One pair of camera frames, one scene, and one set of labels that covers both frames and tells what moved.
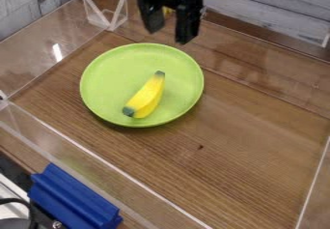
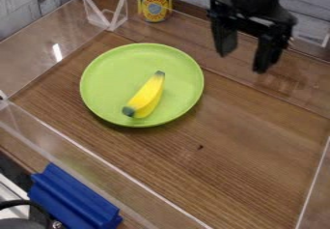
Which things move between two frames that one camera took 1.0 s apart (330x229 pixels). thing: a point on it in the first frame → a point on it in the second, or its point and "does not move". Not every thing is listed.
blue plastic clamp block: x=62 y=197 does not move
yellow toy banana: x=145 y=100 does not move
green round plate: x=119 y=73 does not move
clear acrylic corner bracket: x=96 y=17 does not move
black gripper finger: x=187 y=21 → x=269 y=47
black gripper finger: x=152 y=11 → x=223 y=28
